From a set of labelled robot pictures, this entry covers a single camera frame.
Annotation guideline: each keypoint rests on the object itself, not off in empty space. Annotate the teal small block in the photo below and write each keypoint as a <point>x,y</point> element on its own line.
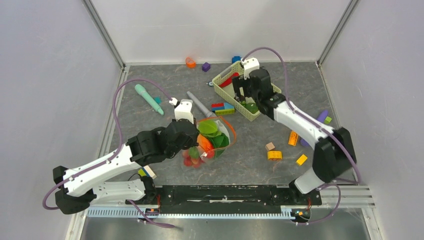
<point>158,100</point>

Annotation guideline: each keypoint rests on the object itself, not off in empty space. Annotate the pale green perforated basket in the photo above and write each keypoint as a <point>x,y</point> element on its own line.
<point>227,92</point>

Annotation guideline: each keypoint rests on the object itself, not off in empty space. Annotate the clear zip bag orange zipper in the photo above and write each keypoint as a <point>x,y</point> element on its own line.
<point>226,128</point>

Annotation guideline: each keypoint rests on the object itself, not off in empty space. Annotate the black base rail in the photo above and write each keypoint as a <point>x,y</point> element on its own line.
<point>227,199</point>

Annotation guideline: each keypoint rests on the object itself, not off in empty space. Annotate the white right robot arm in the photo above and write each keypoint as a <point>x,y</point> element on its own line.
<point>333,152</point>

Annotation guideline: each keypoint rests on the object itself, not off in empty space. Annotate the blue small brick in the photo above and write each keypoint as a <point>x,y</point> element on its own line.
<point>235,59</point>

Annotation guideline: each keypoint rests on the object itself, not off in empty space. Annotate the mint green toy pen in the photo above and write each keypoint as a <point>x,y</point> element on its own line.
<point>148,98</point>

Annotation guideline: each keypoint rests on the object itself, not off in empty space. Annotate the orange building brick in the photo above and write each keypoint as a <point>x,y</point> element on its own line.
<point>293,138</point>

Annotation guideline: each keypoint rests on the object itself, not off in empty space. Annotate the yellow small block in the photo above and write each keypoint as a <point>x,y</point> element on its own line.
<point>301,160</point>

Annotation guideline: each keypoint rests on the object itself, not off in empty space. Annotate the red orange pepper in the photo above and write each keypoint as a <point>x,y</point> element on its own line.
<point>206,148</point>

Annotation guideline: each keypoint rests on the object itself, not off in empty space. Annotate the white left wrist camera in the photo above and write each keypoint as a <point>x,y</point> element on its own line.
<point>183,109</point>

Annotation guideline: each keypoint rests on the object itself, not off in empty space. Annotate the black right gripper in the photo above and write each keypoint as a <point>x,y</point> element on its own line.
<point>238,82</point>

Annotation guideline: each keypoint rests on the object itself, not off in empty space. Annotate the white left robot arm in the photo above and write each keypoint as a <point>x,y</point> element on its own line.
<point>80,187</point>

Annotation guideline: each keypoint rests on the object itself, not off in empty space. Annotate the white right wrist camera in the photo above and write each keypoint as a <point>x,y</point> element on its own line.
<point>249,65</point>

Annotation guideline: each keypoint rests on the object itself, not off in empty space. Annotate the red chili pepper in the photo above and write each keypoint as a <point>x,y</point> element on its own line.
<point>229,80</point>

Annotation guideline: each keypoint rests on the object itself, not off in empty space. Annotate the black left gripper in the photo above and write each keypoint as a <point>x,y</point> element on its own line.
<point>193,142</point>

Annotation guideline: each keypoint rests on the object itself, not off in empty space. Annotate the wooden cube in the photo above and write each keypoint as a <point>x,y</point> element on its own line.
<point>269,146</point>

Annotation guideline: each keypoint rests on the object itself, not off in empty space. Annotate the purple cylinder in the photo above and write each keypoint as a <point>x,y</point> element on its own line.
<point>321,119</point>

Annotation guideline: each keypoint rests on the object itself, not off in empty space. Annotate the yellow arch block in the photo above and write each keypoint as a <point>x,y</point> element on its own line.
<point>274,155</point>

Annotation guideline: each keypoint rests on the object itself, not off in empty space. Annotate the multicolour brick block stack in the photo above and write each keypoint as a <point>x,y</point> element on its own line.
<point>222,108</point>

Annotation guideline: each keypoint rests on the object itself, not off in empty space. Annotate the purple small brick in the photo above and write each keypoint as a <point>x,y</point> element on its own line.
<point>206,67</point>

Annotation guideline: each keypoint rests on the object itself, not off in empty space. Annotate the light green starfruit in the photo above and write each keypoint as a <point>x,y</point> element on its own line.
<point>208,128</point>

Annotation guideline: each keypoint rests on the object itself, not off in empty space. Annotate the green cube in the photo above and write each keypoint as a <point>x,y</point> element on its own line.
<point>328,120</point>

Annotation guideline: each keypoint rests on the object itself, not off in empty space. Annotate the red strawberry bunch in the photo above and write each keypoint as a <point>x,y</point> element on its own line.
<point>194,158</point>

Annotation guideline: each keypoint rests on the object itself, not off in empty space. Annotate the dark green round fruit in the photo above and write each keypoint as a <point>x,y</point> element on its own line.
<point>252,107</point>

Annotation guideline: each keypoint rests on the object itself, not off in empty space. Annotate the small striped wooden block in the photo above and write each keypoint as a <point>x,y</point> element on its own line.
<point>146,171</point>

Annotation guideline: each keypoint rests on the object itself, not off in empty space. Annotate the orange semicircle block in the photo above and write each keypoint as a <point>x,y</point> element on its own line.
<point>190,63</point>

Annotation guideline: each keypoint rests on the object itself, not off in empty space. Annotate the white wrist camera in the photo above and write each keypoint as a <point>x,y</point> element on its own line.
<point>183,109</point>
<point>249,65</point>

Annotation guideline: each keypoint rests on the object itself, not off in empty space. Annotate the grey toy microphone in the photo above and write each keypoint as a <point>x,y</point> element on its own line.
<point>203,109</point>

